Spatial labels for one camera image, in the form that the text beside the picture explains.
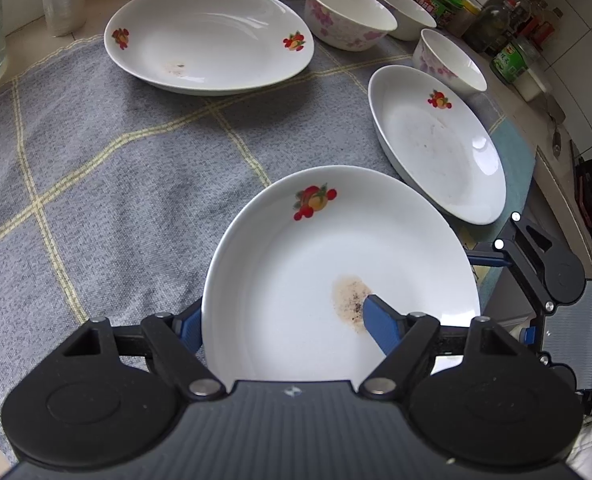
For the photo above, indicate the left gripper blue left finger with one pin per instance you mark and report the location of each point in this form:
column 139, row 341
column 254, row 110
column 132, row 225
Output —
column 187, row 326

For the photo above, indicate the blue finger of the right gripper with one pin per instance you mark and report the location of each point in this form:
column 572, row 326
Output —
column 528, row 335
column 488, row 259

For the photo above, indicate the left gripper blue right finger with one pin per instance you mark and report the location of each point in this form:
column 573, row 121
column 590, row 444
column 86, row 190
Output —
column 385, row 325

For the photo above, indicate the white plate with pepper stain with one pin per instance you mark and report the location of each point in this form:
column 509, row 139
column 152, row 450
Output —
column 284, row 291

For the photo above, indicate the white fruit plate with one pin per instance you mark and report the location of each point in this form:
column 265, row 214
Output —
column 436, row 144
column 209, row 47

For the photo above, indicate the large white floral bowl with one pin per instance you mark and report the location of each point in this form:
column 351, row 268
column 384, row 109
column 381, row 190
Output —
column 349, row 25

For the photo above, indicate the white plastic container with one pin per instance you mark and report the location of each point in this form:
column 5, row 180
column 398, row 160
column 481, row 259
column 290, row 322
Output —
column 532, row 84

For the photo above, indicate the green label glass jar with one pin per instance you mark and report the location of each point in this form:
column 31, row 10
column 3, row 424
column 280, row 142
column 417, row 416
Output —
column 514, row 59

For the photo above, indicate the dark oil glass bottle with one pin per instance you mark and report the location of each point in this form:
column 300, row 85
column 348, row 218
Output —
column 489, row 26

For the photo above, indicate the yellow lid spice jar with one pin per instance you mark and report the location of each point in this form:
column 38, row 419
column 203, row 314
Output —
column 464, row 18

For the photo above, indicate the green lidded seasoning tin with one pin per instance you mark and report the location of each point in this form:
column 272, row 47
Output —
column 443, row 11

